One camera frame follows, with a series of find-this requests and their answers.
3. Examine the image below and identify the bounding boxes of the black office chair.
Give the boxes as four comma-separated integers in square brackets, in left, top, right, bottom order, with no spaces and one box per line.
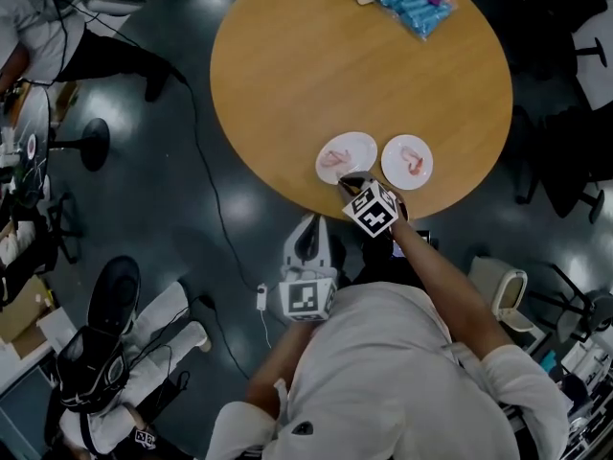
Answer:
[511,104,608,225]

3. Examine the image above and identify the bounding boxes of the open cardboard box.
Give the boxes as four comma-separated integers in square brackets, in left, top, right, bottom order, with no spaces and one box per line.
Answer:
[0,274,64,359]

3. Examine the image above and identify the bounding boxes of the black metal frame chair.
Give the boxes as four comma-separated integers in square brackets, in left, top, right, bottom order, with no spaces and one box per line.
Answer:
[526,261,613,345]

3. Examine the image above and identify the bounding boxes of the white plate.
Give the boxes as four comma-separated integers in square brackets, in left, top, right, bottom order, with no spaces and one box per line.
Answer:
[314,131,379,187]
[380,134,435,192]

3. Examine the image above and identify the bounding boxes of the person's dark trousers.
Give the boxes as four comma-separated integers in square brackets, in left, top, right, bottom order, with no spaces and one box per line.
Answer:
[328,230,440,290]

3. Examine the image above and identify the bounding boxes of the person's white shirt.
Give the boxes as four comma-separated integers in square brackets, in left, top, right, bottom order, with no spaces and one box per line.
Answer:
[203,280,572,460]

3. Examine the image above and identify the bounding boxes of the person's right forearm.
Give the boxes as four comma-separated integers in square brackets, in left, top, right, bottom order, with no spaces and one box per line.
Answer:
[391,217,511,361]

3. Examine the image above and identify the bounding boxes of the black padded stool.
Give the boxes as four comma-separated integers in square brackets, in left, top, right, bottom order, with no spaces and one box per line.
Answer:
[87,255,143,337]

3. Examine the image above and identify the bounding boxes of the pink item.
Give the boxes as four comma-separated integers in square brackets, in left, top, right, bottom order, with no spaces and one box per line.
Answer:
[398,147,428,177]
[319,148,354,170]

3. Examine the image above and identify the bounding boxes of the beige plastic bin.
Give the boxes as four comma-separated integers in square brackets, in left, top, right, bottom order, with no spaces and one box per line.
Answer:
[465,255,536,334]

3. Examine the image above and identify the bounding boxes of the clear bag of blue packets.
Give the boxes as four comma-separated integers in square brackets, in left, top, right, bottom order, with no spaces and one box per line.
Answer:
[364,0,454,43]

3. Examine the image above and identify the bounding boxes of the black backpack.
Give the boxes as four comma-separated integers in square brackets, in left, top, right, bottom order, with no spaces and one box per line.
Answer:
[54,325,131,414]

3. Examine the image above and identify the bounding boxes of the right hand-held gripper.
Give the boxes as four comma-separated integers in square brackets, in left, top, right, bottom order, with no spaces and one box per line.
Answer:
[334,171,411,239]

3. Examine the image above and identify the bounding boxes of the black metal stand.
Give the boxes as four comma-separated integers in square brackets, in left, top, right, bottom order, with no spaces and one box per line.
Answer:
[44,191,83,265]

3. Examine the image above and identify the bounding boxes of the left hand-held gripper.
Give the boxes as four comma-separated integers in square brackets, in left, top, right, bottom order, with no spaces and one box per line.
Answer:
[279,212,342,324]

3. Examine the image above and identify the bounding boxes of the person's left forearm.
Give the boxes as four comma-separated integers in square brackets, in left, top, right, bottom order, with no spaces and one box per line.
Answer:
[244,321,321,419]

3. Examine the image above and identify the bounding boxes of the round glass table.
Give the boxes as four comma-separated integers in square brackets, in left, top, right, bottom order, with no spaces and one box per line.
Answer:
[0,81,112,211]

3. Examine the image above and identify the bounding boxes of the black power cable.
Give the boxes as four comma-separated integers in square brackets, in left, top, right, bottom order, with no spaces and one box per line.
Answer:
[162,62,262,292]

